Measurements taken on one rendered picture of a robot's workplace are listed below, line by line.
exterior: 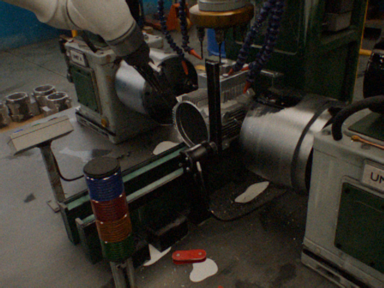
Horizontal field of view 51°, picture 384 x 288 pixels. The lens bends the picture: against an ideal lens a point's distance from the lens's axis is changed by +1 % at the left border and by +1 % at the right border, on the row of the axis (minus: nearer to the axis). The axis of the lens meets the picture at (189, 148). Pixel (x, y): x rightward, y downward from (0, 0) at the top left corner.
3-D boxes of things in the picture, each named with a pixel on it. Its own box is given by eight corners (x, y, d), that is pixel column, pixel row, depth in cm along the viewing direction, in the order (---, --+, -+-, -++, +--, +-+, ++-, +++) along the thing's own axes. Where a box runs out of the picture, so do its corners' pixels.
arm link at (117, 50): (120, 14, 103) (132, 31, 107) (96, 38, 101) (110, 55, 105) (140, 18, 97) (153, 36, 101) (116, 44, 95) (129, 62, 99)
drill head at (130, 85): (150, 91, 173) (143, 33, 160) (208, 115, 148) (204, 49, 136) (100, 110, 159) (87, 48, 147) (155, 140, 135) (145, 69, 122)
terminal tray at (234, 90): (225, 84, 131) (224, 63, 127) (249, 92, 124) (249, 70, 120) (198, 96, 124) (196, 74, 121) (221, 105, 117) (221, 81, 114)
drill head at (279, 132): (272, 141, 128) (275, 66, 115) (403, 195, 100) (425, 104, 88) (216, 173, 114) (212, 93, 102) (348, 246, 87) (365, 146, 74)
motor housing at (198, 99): (218, 122, 141) (216, 71, 132) (258, 140, 128) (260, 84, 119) (174, 143, 131) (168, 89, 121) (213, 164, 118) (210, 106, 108)
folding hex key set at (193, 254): (206, 254, 103) (206, 248, 102) (207, 263, 101) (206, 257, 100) (172, 255, 104) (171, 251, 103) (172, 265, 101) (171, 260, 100)
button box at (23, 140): (68, 134, 123) (60, 119, 123) (74, 129, 117) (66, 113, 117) (12, 156, 114) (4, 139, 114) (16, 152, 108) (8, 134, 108)
